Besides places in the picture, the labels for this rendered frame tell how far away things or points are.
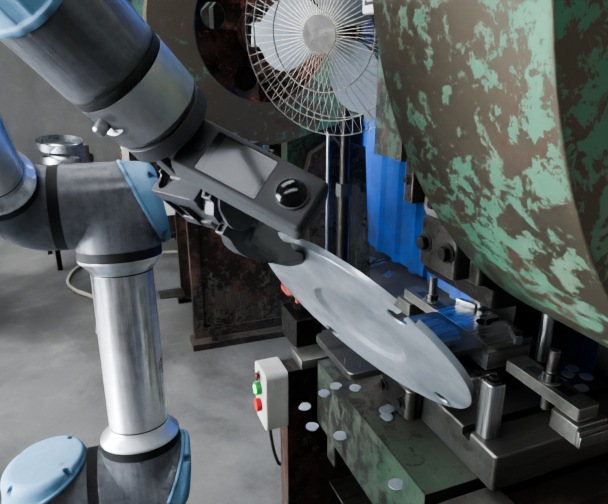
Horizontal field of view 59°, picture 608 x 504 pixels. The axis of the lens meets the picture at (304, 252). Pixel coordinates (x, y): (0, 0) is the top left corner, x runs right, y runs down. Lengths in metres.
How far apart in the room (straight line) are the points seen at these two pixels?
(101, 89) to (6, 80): 6.96
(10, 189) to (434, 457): 0.70
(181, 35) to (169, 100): 1.65
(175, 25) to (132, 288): 1.39
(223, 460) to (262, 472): 0.14
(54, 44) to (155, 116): 0.07
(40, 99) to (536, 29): 7.11
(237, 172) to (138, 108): 0.08
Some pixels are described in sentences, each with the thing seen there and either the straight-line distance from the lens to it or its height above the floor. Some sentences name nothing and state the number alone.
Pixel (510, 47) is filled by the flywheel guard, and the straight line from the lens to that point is 0.34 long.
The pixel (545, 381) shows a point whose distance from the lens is 0.93.
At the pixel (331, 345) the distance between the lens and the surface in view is 0.90.
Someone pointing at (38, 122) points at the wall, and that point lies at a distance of 7.34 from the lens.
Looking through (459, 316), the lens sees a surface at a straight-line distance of 1.03.
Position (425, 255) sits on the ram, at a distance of 0.93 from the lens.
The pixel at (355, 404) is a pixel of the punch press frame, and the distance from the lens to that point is 1.00.
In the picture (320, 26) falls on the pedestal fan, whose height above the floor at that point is 1.31.
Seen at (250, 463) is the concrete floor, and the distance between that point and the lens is 1.87.
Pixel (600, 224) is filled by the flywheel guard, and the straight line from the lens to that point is 0.37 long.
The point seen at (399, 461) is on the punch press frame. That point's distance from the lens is 0.89.
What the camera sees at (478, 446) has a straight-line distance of 0.86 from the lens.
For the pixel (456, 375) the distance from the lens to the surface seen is 0.54.
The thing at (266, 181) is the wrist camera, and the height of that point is 1.14.
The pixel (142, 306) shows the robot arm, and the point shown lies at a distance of 0.79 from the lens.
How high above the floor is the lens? 1.22
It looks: 19 degrees down
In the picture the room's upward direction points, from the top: straight up
